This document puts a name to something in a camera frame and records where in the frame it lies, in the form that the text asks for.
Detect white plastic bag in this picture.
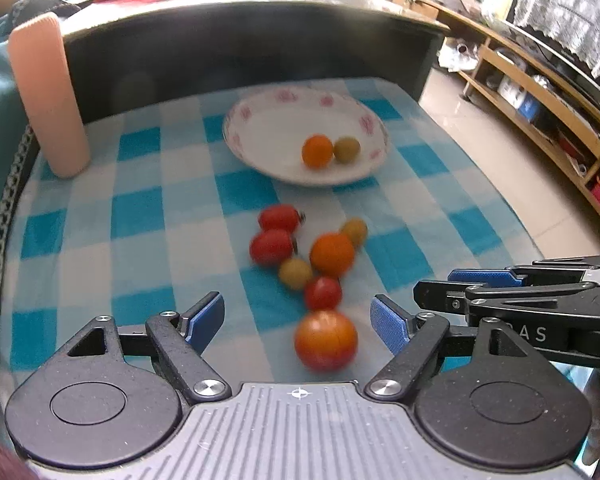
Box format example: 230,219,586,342
437,37,481,72

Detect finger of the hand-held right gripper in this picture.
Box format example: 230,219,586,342
413,279,598,323
448,255,600,289

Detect small yellow cherry tomato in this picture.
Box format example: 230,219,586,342
340,217,369,248

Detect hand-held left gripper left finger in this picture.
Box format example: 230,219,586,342
55,291,231,405

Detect white container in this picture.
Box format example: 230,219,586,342
497,76,523,106

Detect black television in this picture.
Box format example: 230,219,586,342
500,20,600,106

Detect dark coffee table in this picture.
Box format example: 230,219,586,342
57,0,451,126

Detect blue box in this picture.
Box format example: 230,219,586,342
519,95,543,123

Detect white lace cloth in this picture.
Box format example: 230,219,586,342
512,0,600,78

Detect wooden media cabinet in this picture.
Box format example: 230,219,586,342
395,0,600,241

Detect orange cherry tomato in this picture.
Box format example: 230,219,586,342
309,232,356,278
301,134,334,169

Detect pink ribbed cylinder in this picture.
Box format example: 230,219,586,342
7,12,90,179

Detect maroon clothing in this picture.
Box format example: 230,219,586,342
0,430,33,480

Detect large orange red tomato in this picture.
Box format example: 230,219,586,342
294,310,359,372

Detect small red cherry tomato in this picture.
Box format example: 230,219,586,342
304,276,343,312

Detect white plate with pink flowers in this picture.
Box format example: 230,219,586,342
222,86,392,188

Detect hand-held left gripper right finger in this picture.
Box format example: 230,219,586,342
362,295,546,403

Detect blue white checkered cloth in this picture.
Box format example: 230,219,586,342
0,76,548,411

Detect houndstooth pillow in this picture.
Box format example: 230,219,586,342
10,0,83,23

